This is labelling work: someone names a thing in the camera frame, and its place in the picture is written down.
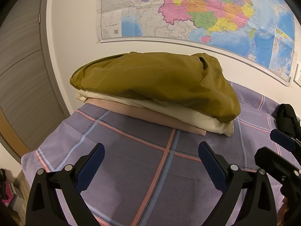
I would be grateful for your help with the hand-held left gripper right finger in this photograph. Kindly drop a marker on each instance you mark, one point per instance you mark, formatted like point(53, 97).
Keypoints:
point(211, 167)

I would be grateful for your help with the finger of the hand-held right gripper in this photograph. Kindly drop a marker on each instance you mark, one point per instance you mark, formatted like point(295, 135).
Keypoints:
point(270, 160)
point(281, 137)

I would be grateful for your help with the grey framed wardrobe door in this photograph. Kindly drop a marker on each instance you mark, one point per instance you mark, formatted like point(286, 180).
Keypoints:
point(23, 75)

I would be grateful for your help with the black garment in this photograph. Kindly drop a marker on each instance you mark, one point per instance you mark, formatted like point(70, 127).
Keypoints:
point(285, 115)

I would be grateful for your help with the cream garment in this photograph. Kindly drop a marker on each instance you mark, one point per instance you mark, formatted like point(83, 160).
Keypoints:
point(207, 120)

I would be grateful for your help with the pink folded garment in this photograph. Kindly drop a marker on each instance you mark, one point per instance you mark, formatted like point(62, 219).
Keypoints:
point(141, 114)

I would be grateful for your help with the olive jacket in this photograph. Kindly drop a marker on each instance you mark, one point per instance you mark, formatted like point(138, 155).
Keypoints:
point(152, 80)

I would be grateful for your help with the purple plaid bed sheet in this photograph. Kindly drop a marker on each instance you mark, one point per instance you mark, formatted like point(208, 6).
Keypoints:
point(141, 169)

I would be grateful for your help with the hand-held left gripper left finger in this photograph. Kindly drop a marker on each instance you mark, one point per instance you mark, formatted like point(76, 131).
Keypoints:
point(91, 167)

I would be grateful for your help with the colourful wall map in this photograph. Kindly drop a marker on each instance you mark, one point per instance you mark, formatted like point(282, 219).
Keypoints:
point(188, 9)

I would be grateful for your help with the pink packet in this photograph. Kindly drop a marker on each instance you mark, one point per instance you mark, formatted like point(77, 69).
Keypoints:
point(7, 190)

